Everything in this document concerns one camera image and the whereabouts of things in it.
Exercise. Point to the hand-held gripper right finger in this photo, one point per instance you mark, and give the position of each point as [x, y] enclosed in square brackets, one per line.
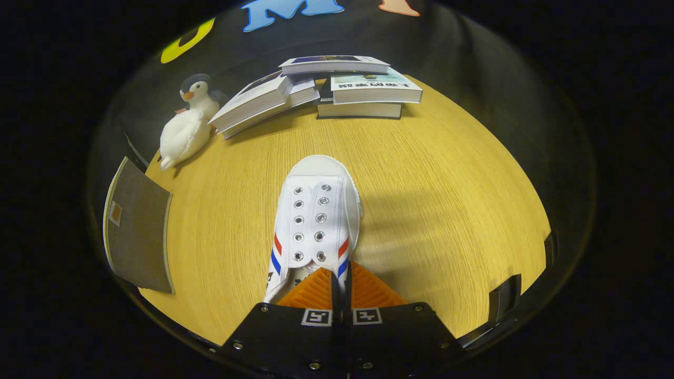
[395, 342]

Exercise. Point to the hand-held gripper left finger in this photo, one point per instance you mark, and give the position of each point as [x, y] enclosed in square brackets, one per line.
[289, 342]

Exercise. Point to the white striped canvas shoe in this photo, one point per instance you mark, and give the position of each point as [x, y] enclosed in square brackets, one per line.
[316, 210]

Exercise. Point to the grey fabric storage box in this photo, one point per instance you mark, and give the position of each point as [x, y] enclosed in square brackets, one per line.
[139, 231]

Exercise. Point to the white plush toy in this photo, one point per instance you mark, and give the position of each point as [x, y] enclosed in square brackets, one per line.
[184, 137]

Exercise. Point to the dark cover book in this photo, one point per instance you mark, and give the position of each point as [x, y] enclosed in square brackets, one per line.
[358, 110]

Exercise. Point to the white book with portrait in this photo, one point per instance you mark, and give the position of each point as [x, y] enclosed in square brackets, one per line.
[253, 102]

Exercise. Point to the pale cover book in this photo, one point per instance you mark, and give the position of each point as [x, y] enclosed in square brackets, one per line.
[376, 87]

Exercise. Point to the penguin plush toy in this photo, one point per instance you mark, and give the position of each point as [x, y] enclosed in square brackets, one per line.
[197, 93]

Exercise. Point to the blue cover book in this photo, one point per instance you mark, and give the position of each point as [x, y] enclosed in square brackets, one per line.
[337, 66]

